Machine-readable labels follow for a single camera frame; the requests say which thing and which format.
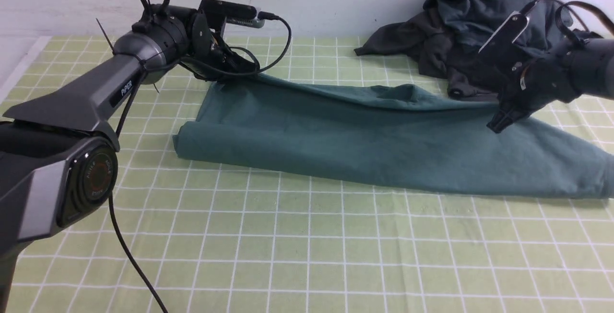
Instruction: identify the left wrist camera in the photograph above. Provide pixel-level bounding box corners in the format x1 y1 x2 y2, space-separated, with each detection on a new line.
198 0 280 32

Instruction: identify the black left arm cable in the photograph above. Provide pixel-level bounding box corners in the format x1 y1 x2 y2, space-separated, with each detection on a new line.
108 0 292 313

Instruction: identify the green long-sleeve top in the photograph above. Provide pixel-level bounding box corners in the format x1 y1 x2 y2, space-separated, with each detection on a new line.
173 75 613 198

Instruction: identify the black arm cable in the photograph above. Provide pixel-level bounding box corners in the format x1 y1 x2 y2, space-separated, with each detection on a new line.
525 0 614 45
108 0 292 313

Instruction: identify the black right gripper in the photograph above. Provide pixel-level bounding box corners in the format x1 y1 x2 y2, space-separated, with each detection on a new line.
487 45 583 134

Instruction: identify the green checkered tablecloth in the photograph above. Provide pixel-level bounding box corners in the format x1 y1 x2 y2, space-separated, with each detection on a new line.
1 36 614 313

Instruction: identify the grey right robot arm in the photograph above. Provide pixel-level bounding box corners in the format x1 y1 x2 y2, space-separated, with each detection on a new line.
487 38 614 133

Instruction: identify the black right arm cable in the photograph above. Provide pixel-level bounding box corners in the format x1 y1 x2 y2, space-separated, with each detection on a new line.
525 0 614 45

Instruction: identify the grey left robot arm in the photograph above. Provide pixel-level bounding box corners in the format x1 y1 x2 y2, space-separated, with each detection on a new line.
0 0 264 312

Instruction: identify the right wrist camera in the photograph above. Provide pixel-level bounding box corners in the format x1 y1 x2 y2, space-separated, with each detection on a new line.
478 12 529 60

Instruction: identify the dark grey clothes pile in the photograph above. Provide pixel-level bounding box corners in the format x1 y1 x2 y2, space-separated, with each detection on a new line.
355 0 563 102

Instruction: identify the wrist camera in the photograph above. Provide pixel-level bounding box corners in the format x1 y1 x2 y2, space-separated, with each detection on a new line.
478 12 529 60
198 0 280 32

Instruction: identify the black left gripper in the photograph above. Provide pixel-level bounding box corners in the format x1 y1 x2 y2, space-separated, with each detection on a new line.
190 10 259 82

